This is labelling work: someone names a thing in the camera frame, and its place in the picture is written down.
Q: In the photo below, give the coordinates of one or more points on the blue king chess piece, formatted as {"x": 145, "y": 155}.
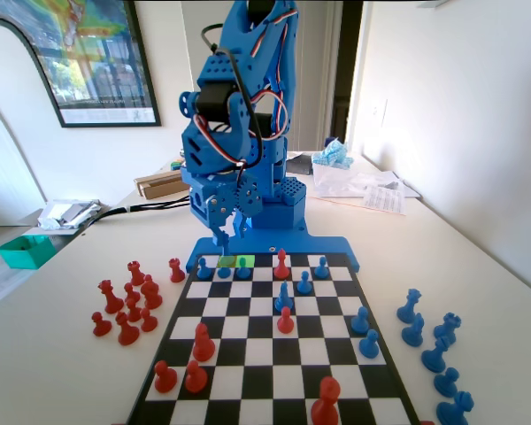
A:
{"x": 225, "y": 254}

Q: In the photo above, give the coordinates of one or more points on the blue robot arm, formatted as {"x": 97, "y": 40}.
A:
{"x": 274, "y": 79}

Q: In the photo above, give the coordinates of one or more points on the blue pawn chess piece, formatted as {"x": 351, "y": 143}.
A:
{"x": 370, "y": 345}
{"x": 223, "y": 272}
{"x": 320, "y": 268}
{"x": 242, "y": 271}
{"x": 202, "y": 270}
{"x": 360, "y": 322}
{"x": 303, "y": 284}

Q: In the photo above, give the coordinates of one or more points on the red piece back row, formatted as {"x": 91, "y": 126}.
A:
{"x": 282, "y": 265}

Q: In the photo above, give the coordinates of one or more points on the blue bishop chess piece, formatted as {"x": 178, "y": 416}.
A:
{"x": 284, "y": 297}
{"x": 436, "y": 355}

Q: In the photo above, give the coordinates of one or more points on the red pawn chess piece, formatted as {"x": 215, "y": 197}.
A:
{"x": 101, "y": 325}
{"x": 195, "y": 377}
{"x": 165, "y": 377}
{"x": 148, "y": 320}
{"x": 133, "y": 311}
{"x": 130, "y": 292}
{"x": 285, "y": 320}

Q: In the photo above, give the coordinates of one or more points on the red chess queen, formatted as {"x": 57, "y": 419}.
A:
{"x": 110, "y": 299}

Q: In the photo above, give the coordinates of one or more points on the red chess bishop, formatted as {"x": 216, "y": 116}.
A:
{"x": 202, "y": 344}

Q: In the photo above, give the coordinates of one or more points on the large red piece front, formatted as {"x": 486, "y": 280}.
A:
{"x": 326, "y": 403}

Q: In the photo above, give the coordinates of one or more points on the long cardboard box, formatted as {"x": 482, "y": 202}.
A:
{"x": 163, "y": 186}

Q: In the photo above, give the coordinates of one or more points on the coloured marker set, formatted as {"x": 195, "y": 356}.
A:
{"x": 175, "y": 165}

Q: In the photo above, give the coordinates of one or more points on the dark grey pad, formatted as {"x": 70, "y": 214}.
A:
{"x": 301, "y": 164}

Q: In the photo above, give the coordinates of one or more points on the blue white fabric bundle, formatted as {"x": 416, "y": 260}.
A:
{"x": 334, "y": 155}

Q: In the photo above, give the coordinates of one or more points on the clear plastic bag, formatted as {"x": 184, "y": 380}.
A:
{"x": 349, "y": 181}

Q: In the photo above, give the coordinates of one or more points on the pile of papers and foil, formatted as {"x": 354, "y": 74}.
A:
{"x": 66, "y": 212}

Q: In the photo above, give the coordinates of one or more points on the printed paper sheet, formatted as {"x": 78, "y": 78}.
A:
{"x": 385, "y": 200}

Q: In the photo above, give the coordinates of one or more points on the black white chessboard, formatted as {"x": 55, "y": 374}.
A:
{"x": 265, "y": 354}

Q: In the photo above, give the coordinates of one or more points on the black framed map poster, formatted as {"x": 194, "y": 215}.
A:
{"x": 97, "y": 66}

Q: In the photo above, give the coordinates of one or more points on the green plastic bin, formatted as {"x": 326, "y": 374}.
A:
{"x": 24, "y": 254}

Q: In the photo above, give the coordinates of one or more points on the white arched panel black edge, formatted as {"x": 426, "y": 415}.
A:
{"x": 9, "y": 88}

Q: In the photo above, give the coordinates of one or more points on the blue arm base plate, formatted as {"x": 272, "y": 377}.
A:
{"x": 327, "y": 245}

